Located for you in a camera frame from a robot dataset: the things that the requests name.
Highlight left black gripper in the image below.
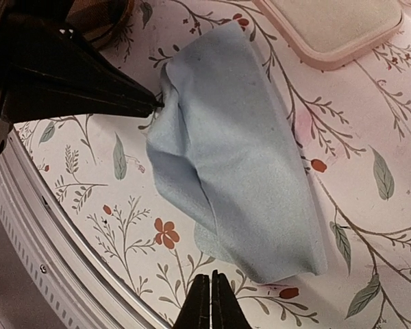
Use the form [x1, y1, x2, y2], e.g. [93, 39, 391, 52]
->
[0, 1, 158, 155]

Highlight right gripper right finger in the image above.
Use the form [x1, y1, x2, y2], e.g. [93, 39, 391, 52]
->
[212, 270, 251, 329]

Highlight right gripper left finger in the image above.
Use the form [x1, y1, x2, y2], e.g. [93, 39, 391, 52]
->
[172, 274, 210, 329]

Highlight brown plaid glasses case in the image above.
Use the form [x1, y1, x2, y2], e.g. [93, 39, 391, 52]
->
[66, 0, 135, 50]

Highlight small blue cloth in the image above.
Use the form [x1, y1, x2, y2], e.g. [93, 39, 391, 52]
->
[147, 23, 327, 284]

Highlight pink glasses case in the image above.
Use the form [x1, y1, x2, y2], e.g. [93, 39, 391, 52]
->
[253, 0, 404, 71]

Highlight front aluminium rail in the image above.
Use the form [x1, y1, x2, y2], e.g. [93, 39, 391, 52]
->
[0, 131, 169, 328]

